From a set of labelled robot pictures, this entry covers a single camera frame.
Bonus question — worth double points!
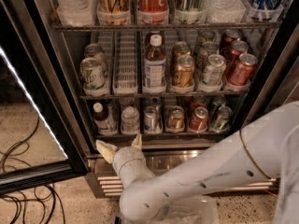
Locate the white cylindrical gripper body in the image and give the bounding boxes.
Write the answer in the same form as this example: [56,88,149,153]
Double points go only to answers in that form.
[112,147,155,188]

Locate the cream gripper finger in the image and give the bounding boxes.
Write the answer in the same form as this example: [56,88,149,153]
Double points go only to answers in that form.
[95,140,118,163]
[132,133,142,150]

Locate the clear water bottle bottom shelf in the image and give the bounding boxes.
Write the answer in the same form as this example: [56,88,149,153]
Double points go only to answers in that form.
[121,106,140,135]

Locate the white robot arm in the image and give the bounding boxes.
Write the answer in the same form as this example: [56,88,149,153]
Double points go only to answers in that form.
[96,101,299,224]

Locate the brown tea bottle bottom shelf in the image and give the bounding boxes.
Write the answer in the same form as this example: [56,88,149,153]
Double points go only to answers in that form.
[93,103,117,135]

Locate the brown tea bottle shelf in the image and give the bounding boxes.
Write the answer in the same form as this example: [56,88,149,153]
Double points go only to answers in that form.
[93,103,117,135]
[143,34,166,93]

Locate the silver can bottom shelf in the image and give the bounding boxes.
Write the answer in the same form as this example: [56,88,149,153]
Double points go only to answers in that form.
[144,106,162,134]

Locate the stainless steel fridge base grille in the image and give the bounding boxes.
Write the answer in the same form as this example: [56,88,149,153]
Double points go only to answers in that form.
[85,150,279,199]

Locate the gold can bottom shelf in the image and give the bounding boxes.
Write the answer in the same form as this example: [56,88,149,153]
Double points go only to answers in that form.
[166,105,185,133]

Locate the gold can shelf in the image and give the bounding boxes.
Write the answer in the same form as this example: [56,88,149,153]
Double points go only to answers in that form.
[166,105,185,133]
[97,0,130,25]
[172,41,192,61]
[171,54,195,93]

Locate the red can bottom shelf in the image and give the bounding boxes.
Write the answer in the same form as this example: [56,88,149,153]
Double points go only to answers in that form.
[188,106,208,133]

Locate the brown tea bottle middle shelf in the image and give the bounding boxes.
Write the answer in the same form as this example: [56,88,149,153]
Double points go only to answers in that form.
[143,34,166,93]

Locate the open glass fridge door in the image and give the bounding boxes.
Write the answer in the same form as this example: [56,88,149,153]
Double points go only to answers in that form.
[0,0,88,195]

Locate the green white can middle shelf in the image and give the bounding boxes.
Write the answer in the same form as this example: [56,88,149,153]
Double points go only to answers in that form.
[80,58,107,96]

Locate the gold can middle shelf front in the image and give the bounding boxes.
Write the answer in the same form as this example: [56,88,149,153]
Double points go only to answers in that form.
[171,54,195,93]

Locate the green can bottom shelf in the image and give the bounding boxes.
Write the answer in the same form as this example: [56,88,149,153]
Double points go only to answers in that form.
[209,106,233,133]

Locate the gold can middle shelf rear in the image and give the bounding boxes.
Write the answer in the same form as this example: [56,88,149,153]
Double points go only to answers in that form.
[172,41,192,61]

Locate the red can middle shelf front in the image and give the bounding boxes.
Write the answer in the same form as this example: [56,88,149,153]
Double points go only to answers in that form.
[226,53,257,87]

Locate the red cola can top shelf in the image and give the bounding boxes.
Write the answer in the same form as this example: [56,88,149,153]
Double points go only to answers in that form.
[137,0,169,24]

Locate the red can middle shelf rear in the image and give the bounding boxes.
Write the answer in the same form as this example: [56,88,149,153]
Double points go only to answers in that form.
[219,29,241,49]

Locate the gold can top shelf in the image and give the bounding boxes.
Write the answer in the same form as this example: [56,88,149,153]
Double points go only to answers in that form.
[97,0,130,25]

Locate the clear water bottle top left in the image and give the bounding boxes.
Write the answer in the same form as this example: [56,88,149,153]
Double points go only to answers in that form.
[57,0,95,27]

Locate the closed right fridge door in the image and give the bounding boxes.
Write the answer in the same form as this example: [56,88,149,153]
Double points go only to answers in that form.
[265,57,299,112]

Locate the clear water bottle top right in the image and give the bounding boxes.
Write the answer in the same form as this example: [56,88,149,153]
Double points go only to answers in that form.
[206,0,246,23]

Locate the clear plastic bin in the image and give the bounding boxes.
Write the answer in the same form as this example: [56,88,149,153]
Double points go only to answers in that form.
[114,196,220,224]

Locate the white can behind green can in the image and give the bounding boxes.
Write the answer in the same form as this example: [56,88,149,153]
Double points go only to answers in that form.
[84,43,107,69]

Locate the silver green can middle front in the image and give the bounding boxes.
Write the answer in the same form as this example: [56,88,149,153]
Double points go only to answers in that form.
[198,54,226,92]

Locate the black floor cables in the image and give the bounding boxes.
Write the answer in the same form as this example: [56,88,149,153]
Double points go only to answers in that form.
[0,117,66,224]

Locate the middle wire shelf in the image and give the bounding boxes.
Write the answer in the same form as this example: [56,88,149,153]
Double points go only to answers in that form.
[79,91,247,100]

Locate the wire shelf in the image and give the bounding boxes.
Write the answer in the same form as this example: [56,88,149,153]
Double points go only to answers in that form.
[79,91,247,100]
[52,21,282,32]

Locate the top wire shelf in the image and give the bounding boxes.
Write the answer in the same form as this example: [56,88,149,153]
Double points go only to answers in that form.
[52,21,282,32]

